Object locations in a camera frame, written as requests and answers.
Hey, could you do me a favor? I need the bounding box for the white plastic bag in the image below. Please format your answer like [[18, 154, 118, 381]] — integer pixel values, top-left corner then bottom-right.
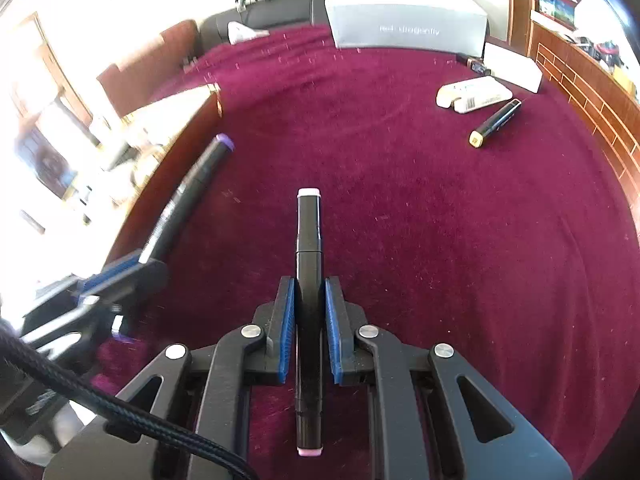
[[227, 21, 271, 43]]

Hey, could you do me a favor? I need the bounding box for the wooden brick pattern counter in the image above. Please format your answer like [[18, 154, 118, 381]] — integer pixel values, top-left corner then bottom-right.
[[527, 12, 640, 201]]

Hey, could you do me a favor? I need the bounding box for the black marker purple cap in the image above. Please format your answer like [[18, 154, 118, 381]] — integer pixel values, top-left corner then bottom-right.
[[112, 132, 236, 343]]

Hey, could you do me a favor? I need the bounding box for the blue green box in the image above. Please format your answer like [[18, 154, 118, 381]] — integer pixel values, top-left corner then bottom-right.
[[537, 0, 581, 28]]

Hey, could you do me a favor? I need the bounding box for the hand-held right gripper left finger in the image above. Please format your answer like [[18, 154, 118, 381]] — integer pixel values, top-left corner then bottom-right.
[[42, 276, 298, 480]]

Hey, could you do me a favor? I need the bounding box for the wooden box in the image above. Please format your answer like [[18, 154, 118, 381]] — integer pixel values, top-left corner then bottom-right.
[[75, 84, 223, 266]]

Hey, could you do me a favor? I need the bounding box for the brown leather chair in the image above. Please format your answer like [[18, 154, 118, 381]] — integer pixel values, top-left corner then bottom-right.
[[95, 19, 201, 116]]

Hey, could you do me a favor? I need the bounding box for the long white barcode box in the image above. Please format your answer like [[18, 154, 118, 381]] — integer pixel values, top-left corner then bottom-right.
[[452, 82, 513, 113]]

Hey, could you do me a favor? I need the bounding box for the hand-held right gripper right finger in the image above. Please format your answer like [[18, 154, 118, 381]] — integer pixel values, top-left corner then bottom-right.
[[324, 276, 573, 480]]

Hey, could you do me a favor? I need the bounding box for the yellow object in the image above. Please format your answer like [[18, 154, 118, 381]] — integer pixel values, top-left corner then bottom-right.
[[612, 67, 638, 93]]

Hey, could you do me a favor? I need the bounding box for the cream cardboard box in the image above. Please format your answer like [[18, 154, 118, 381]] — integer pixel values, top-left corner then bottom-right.
[[482, 42, 544, 93]]

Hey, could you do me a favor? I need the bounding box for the small dark lighter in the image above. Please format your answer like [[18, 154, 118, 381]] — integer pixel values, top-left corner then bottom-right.
[[456, 54, 493, 77]]

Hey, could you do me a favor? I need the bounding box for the white plastic bottle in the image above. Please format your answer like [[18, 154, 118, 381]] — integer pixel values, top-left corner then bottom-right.
[[436, 81, 481, 109]]

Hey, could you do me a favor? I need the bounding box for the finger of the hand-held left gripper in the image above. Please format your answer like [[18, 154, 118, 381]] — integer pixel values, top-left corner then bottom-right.
[[97, 260, 170, 331], [75, 252, 151, 301]]

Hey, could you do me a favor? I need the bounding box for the black marker yellow cap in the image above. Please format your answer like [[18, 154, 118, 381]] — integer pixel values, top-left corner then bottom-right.
[[468, 99, 522, 149]]

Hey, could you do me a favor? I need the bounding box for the black marker pink cap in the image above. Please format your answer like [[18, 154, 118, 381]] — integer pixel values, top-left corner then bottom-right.
[[294, 187, 326, 458]]

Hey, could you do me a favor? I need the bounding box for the large grey cardboard box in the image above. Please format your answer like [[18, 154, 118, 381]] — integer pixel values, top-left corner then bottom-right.
[[324, 0, 490, 53]]

